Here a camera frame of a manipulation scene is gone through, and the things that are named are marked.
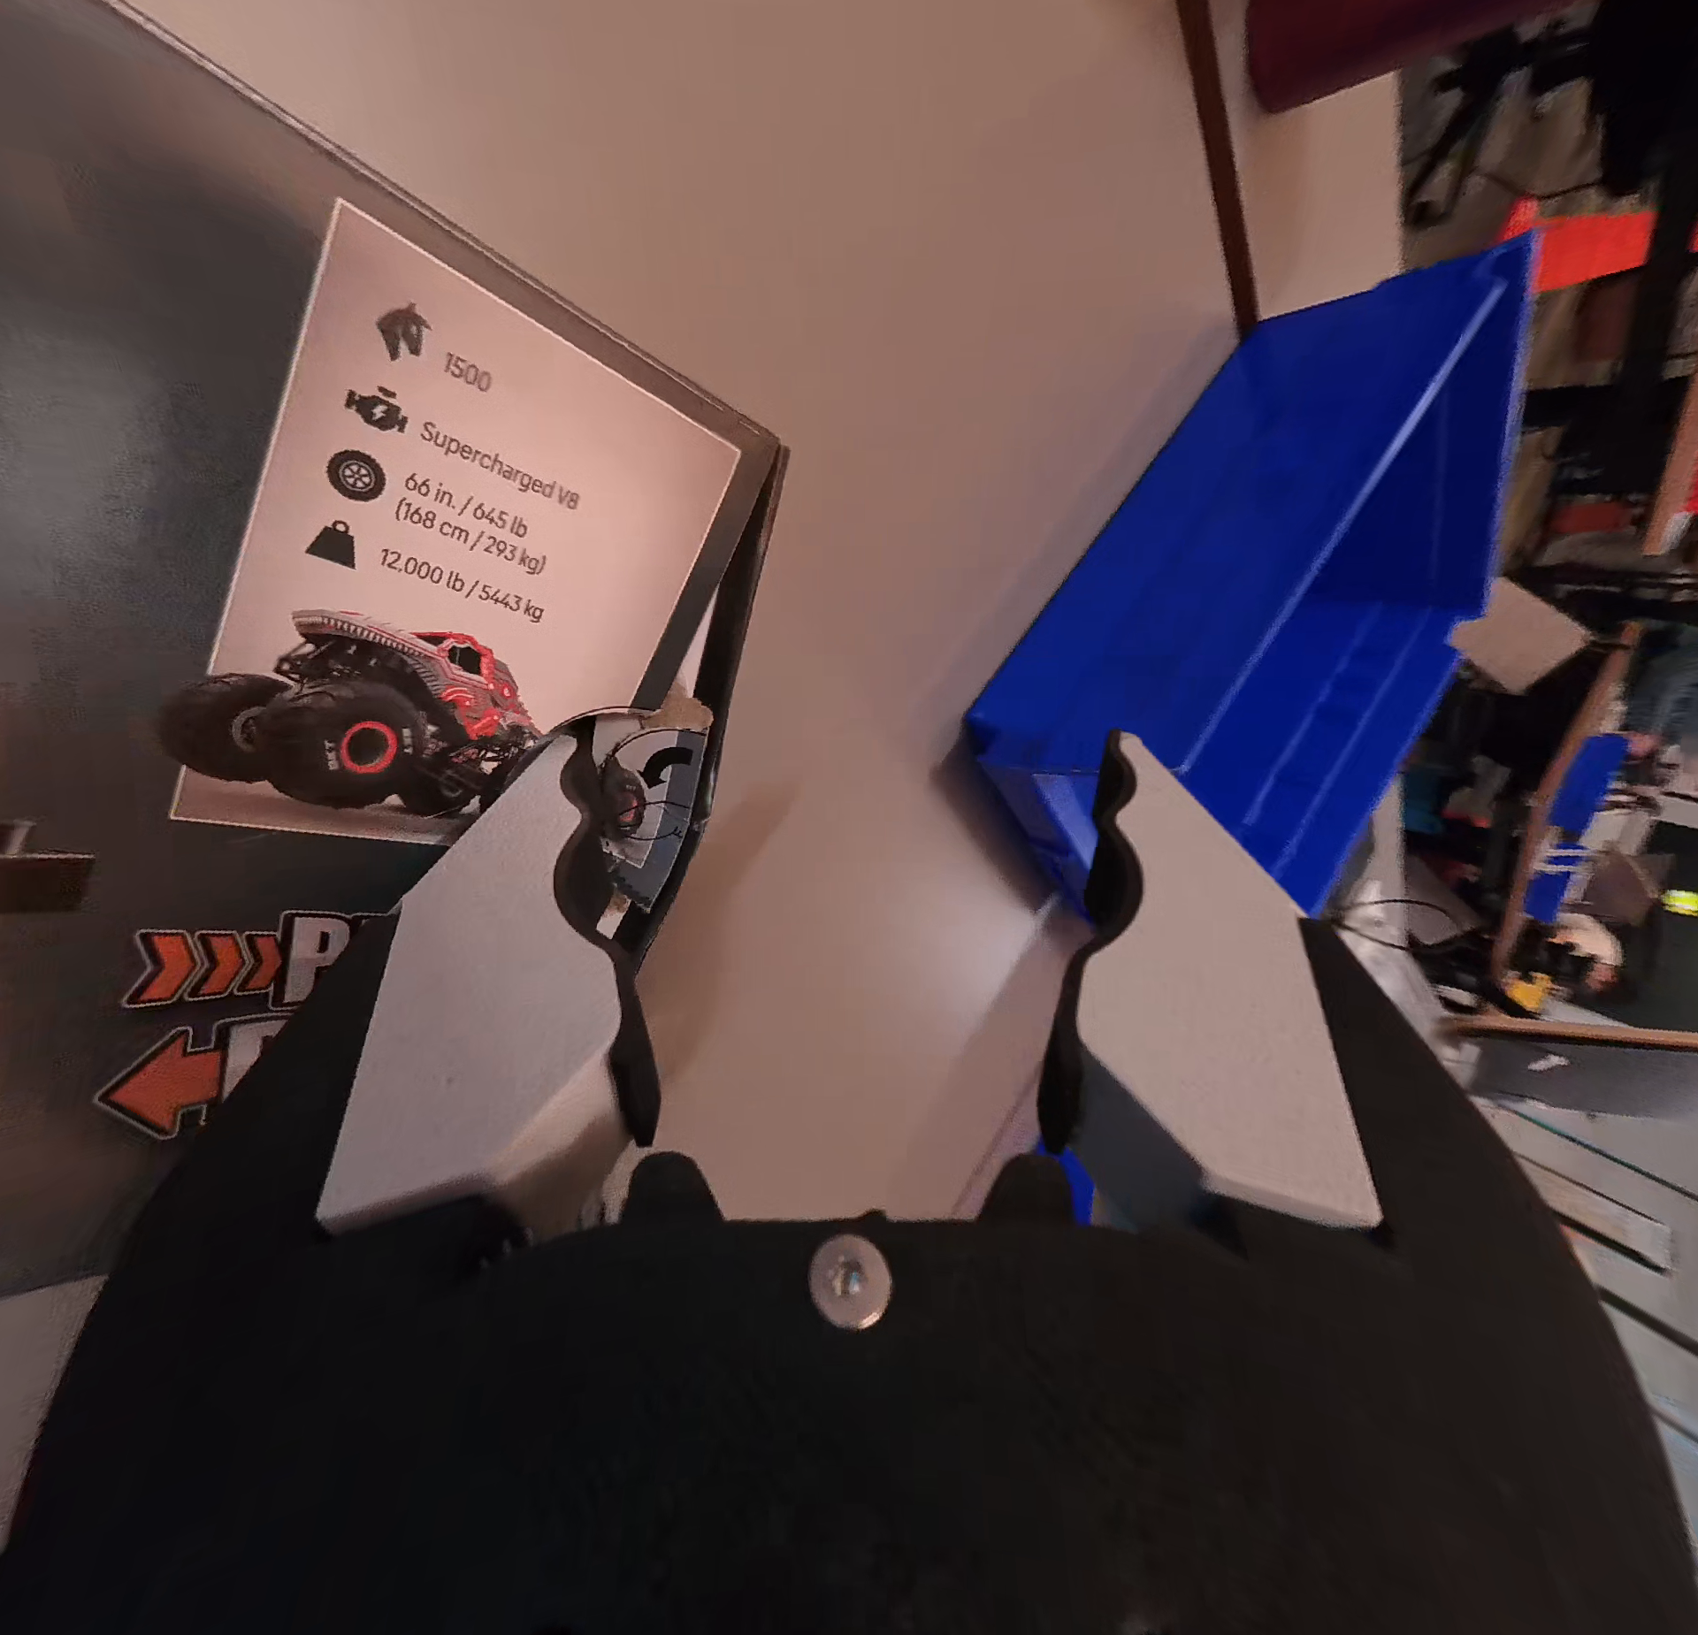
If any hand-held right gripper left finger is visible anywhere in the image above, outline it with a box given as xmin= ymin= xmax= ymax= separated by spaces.
xmin=315 ymin=717 xmax=665 ymax=1236

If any maroon cylinder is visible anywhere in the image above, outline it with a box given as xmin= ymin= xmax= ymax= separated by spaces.
xmin=1245 ymin=0 xmax=1698 ymax=115

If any small blue bin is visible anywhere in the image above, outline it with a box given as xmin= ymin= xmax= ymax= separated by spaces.
xmin=1522 ymin=730 xmax=1635 ymax=927

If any white desk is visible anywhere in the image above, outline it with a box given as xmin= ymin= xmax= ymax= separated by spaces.
xmin=0 ymin=0 xmax=1407 ymax=1530

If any large blue plastic bin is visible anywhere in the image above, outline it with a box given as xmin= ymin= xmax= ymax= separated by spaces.
xmin=961 ymin=230 xmax=1543 ymax=1227

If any grey card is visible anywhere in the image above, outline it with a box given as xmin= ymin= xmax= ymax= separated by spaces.
xmin=1446 ymin=579 xmax=1592 ymax=697

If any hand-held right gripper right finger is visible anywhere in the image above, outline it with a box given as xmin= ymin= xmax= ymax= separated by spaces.
xmin=1033 ymin=730 xmax=1384 ymax=1233

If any dark toy truck box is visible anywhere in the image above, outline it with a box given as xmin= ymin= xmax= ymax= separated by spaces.
xmin=0 ymin=0 xmax=792 ymax=1299

